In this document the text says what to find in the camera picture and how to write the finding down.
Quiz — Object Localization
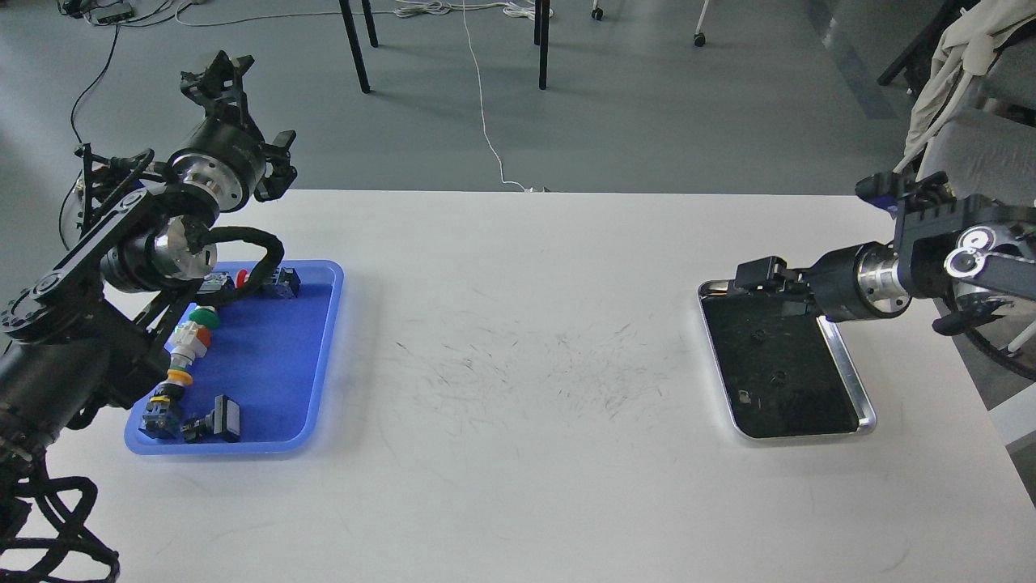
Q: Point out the black table leg right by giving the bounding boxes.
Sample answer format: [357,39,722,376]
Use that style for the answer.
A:
[533,0,551,90]

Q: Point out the yellow push button switch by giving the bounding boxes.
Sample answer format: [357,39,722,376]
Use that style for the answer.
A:
[139,365,193,440]

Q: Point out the white floor cable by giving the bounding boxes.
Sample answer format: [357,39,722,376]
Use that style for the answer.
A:
[395,0,556,194]

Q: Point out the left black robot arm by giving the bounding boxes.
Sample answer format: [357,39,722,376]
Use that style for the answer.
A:
[2,51,297,582]

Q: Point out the blue plastic tray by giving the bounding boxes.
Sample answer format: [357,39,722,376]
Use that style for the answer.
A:
[123,261,345,455]

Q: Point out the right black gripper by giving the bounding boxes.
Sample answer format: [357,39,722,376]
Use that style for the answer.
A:
[704,242,911,322]

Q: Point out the grey office chair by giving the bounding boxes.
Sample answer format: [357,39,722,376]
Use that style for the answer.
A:
[920,37,1035,207]

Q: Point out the silver metal tray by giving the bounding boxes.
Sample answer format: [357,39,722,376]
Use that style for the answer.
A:
[697,280,877,442]

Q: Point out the beige cloth on chair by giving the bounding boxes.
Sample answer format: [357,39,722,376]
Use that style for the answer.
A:
[893,1,1035,172]

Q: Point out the green push button switch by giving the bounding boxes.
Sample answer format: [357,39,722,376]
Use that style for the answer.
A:
[186,270,236,330]

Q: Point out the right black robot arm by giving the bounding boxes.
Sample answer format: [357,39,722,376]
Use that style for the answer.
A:
[699,171,1034,380]

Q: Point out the red button black switch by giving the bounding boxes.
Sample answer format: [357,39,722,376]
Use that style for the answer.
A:
[232,268,301,301]

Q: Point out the white orange push button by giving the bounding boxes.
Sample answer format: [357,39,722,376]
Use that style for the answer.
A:
[168,321,211,370]

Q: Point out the black table leg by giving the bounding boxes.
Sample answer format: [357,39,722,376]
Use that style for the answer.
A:
[339,0,379,95]
[533,0,551,90]

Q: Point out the black floor cable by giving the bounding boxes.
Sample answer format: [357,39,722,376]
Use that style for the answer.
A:
[57,0,195,252]

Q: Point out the black square switch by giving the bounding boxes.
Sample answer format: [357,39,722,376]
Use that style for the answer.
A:
[180,393,242,443]

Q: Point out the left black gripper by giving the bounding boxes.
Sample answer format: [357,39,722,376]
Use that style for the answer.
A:
[168,49,299,213]

